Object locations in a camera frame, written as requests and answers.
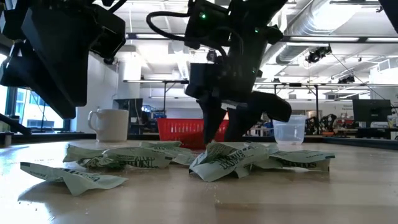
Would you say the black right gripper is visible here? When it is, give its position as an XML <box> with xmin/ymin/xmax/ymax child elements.
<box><xmin>185</xmin><ymin>62</ymin><xmax>292</xmax><ymax>146</ymax></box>

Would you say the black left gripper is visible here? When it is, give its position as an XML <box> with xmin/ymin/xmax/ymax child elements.
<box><xmin>0</xmin><ymin>4</ymin><xmax>94</xmax><ymax>119</ymax></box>

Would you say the large window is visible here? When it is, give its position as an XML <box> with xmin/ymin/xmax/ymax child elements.
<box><xmin>0</xmin><ymin>86</ymin><xmax>65</xmax><ymax>130</ymax></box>

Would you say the black tripod stand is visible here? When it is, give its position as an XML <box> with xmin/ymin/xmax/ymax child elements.
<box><xmin>39</xmin><ymin>102</ymin><xmax>48</xmax><ymax>132</ymax></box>

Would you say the red plastic basket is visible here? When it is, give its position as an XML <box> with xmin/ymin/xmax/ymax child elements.
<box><xmin>156</xmin><ymin>118</ymin><xmax>229</xmax><ymax>150</ymax></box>

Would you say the clear plastic cup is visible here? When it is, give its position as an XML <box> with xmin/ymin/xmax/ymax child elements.
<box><xmin>272</xmin><ymin>114</ymin><xmax>307</xmax><ymax>146</ymax></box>

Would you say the white ceramic mug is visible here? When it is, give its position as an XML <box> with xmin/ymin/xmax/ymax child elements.
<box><xmin>87</xmin><ymin>108</ymin><xmax>130</xmax><ymax>143</ymax></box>

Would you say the black computer monitor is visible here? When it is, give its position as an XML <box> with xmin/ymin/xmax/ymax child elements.
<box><xmin>113</xmin><ymin>98</ymin><xmax>144</xmax><ymax>119</ymax></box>
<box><xmin>353</xmin><ymin>99</ymin><xmax>392</xmax><ymax>128</ymax></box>

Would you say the long ceiling light strip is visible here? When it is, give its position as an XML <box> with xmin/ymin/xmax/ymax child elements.
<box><xmin>126</xmin><ymin>32</ymin><xmax>398</xmax><ymax>44</ymax></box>

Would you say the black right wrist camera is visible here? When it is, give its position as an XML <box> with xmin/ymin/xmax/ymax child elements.
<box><xmin>188</xmin><ymin>63</ymin><xmax>219</xmax><ymax>94</ymax></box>

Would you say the black metal rack frame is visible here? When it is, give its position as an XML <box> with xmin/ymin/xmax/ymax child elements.
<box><xmin>162</xmin><ymin>80</ymin><xmax>191</xmax><ymax>119</ymax></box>
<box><xmin>273</xmin><ymin>82</ymin><xmax>320</xmax><ymax>119</ymax></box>

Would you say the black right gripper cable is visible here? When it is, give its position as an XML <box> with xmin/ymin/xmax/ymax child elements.
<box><xmin>146</xmin><ymin>11</ymin><xmax>233</xmax><ymax>63</ymax></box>

